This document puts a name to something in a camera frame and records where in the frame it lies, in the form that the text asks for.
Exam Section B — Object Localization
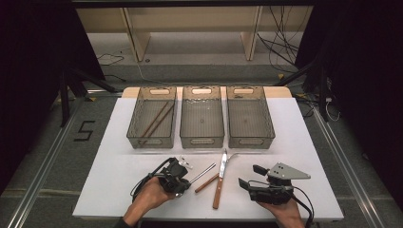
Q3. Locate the black tripod stand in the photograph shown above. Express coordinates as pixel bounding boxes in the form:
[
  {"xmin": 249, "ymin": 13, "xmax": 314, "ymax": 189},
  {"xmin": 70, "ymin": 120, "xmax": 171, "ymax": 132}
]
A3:
[{"xmin": 58, "ymin": 63, "xmax": 119, "ymax": 128}]

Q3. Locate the person's right hand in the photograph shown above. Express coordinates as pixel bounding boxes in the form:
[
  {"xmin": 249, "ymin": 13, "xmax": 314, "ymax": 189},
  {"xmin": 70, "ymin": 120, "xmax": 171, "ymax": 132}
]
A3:
[{"xmin": 258, "ymin": 198, "xmax": 305, "ymax": 228}]

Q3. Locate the smoky clear plastic bin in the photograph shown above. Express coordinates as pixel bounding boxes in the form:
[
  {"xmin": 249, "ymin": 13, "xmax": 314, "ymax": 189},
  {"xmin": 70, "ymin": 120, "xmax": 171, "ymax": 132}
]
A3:
[
  {"xmin": 126, "ymin": 85, "xmax": 178, "ymax": 150},
  {"xmin": 179, "ymin": 85, "xmax": 226, "ymax": 150},
  {"xmin": 226, "ymin": 85, "xmax": 276, "ymax": 150}
]

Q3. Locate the thin black floor cable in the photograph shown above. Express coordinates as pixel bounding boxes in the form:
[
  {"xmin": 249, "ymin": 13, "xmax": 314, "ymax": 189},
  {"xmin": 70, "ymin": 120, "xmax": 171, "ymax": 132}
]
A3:
[{"xmin": 95, "ymin": 52, "xmax": 125, "ymax": 67}]

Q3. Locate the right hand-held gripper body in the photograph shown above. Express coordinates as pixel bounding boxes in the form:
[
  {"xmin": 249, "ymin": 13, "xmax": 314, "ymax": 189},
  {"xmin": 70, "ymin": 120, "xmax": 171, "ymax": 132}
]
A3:
[{"xmin": 248, "ymin": 161, "xmax": 312, "ymax": 205}]

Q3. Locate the brown wooden chopstick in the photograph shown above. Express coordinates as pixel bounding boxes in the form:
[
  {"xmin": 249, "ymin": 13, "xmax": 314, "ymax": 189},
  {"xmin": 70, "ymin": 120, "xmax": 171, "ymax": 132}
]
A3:
[
  {"xmin": 145, "ymin": 104, "xmax": 176, "ymax": 139},
  {"xmin": 141, "ymin": 101, "xmax": 170, "ymax": 139}
]

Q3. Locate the black metal stand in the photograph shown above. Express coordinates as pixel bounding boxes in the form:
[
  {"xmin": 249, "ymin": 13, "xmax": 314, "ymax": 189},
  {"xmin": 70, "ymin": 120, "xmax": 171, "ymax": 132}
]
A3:
[{"xmin": 275, "ymin": 60, "xmax": 332, "ymax": 123}]

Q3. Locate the aluminium floor rail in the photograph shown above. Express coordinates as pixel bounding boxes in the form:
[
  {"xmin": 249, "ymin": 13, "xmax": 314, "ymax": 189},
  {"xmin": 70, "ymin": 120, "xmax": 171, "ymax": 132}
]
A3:
[
  {"xmin": 5, "ymin": 94, "xmax": 88, "ymax": 228},
  {"xmin": 312, "ymin": 106, "xmax": 387, "ymax": 228}
]

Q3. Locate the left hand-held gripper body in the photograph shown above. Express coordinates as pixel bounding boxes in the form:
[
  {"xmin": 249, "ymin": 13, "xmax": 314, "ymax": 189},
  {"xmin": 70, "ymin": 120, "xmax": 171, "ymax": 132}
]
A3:
[{"xmin": 157, "ymin": 156, "xmax": 194, "ymax": 188}]

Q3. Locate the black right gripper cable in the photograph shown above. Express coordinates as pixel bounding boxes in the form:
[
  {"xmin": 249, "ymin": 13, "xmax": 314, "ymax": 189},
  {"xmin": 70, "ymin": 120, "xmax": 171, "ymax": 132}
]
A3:
[{"xmin": 291, "ymin": 185, "xmax": 317, "ymax": 228}]

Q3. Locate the bundle of black cables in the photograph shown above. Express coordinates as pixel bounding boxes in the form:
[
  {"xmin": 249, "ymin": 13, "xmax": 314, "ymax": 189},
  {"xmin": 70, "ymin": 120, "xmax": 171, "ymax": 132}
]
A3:
[{"xmin": 256, "ymin": 5, "xmax": 306, "ymax": 74}]

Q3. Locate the wooden-handled metal knife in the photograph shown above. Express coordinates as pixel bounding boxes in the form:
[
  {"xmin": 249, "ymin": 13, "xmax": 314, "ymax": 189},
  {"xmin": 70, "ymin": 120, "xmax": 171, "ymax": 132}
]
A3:
[{"xmin": 212, "ymin": 148, "xmax": 229, "ymax": 210}]

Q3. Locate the person's left hand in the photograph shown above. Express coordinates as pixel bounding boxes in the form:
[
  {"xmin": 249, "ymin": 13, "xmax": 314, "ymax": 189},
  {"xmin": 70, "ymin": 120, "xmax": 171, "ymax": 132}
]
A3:
[{"xmin": 131, "ymin": 177, "xmax": 175, "ymax": 217}]

